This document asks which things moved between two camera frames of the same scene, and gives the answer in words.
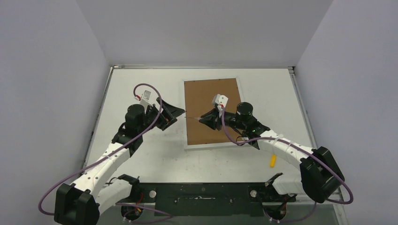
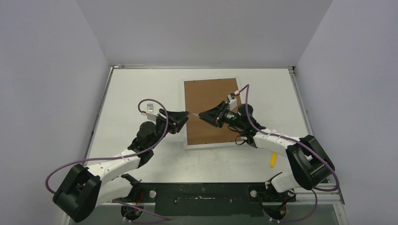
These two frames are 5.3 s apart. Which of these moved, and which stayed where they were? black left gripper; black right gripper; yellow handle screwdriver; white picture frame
Moved: black left gripper
Stayed: black right gripper; yellow handle screwdriver; white picture frame
